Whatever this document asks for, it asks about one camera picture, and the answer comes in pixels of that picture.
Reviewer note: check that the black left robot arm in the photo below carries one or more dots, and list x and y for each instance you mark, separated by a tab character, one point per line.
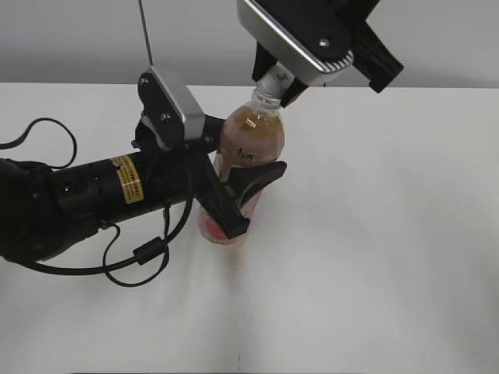
46	211

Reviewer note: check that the pink peach tea bottle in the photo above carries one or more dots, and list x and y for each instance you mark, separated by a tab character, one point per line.
252	135

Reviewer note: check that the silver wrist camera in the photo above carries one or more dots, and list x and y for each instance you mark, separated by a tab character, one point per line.
170	111
306	37

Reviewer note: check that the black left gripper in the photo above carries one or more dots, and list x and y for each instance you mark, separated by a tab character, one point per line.
187	173

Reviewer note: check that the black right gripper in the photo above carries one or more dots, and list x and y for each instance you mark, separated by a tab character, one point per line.
371	57

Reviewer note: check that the white bottle cap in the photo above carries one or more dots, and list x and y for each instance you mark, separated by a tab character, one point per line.
275	82

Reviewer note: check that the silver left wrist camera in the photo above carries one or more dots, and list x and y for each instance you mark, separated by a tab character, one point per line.
170	111

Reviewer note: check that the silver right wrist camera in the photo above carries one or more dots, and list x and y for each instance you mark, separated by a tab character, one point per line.
306	37

